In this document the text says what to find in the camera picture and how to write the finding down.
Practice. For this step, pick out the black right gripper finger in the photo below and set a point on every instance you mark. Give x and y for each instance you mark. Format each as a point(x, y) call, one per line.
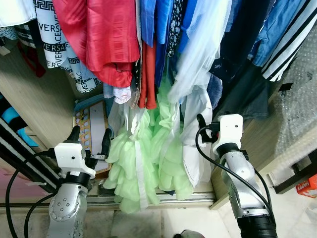
point(201, 122)

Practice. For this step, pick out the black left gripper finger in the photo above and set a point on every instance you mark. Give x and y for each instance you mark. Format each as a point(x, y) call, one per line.
point(106, 141)
point(74, 134)

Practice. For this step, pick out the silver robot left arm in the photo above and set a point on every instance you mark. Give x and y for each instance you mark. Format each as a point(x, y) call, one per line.
point(64, 208)

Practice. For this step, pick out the orange stencil board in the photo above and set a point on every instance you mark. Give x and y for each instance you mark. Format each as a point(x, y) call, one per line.
point(91, 124)

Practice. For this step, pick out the white long shirt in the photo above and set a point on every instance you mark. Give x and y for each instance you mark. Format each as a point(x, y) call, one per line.
point(195, 148)

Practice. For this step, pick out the light green ruffled dress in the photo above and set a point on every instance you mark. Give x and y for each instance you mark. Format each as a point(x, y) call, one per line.
point(129, 163)

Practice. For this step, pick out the white pink-trim garment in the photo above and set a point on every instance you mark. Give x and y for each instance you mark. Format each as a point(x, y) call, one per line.
point(119, 94)

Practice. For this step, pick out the wooden wardrobe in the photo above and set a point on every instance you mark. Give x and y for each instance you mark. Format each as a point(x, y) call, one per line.
point(39, 99)

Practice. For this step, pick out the dark grey jeans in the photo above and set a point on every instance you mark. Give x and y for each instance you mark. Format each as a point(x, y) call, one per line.
point(247, 94)

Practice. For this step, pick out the black metal rack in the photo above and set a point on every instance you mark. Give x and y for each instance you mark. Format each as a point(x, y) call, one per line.
point(25, 153)

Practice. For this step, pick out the cyan plastic item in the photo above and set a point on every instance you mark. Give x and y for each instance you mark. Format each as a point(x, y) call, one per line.
point(9, 118)

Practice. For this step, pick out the orange-red garment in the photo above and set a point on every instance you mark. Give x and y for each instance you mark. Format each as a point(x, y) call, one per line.
point(147, 79)

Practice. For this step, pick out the pink box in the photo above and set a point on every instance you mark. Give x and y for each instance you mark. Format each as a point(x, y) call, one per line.
point(20, 186)

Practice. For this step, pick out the white sheer shirt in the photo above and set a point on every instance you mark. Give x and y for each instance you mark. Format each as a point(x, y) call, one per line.
point(203, 44)

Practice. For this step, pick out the bubble wrap sheet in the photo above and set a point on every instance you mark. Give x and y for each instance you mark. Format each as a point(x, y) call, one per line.
point(297, 99)

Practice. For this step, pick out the red printed box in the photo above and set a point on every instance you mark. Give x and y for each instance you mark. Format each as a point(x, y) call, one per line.
point(308, 187)

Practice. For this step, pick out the black white lettered garment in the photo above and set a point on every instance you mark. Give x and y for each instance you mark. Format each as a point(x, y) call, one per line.
point(57, 49)

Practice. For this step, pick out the dark navy jacket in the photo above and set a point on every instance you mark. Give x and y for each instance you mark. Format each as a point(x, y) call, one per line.
point(237, 39)

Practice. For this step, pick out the navy dotted garment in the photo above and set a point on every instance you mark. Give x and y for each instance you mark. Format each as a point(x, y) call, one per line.
point(174, 29)

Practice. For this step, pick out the red satin shirt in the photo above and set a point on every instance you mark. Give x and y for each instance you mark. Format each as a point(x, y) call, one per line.
point(99, 34)

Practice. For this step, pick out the black white striped garment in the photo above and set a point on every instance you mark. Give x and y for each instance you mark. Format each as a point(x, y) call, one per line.
point(285, 54)

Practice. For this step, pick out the bright blue shirt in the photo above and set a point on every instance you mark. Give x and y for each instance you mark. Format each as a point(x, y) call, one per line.
point(148, 20)

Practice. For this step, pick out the blue denim shirt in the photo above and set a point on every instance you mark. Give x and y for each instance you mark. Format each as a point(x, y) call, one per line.
point(282, 25)

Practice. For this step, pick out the plain white garment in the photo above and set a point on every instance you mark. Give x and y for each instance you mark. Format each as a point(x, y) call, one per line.
point(15, 10)

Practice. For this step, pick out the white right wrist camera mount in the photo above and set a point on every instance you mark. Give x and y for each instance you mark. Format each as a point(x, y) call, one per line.
point(229, 129)

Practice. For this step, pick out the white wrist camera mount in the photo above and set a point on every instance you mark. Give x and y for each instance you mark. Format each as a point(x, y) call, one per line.
point(229, 129)
point(72, 156)

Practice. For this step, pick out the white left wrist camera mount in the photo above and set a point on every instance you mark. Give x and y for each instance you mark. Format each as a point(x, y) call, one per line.
point(72, 156)

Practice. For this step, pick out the metal sliding door rail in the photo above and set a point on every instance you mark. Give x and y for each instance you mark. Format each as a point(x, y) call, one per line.
point(163, 198)

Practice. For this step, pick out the black table frame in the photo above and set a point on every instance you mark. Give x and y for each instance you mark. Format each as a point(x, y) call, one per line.
point(292, 181)

